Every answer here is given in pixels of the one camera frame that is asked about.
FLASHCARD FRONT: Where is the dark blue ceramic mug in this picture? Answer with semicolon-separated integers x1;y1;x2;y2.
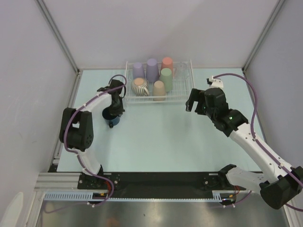
102;108;120;129

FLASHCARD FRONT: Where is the green plastic cup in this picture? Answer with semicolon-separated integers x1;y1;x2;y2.
160;68;173;92

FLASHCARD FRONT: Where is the beige plastic cup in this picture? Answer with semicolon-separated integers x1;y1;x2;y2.
152;80;166;101

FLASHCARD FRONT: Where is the salmon pink plastic cup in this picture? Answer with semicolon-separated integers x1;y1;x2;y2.
161;57;173;72

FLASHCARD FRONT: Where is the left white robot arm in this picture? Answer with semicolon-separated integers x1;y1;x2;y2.
59;78;126;189

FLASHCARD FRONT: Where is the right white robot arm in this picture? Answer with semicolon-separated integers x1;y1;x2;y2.
186;87;303;210

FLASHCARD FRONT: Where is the striped ceramic mug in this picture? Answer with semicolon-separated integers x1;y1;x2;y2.
131;78;150;96

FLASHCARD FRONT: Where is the left lilac plastic cup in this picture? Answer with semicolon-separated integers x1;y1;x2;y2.
133;62;145;79

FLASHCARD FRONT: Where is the tall lilac plastic cup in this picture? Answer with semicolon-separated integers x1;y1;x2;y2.
146;58;159;83

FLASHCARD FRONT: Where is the white wire dish rack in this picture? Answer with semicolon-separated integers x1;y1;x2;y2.
123;59;196;106

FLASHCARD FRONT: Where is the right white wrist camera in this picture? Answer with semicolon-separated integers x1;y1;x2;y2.
206;76;224;89

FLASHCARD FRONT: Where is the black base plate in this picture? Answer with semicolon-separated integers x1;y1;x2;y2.
77;172;244;196

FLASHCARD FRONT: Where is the slotted cable duct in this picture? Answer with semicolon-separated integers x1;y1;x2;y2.
44;191;234;202

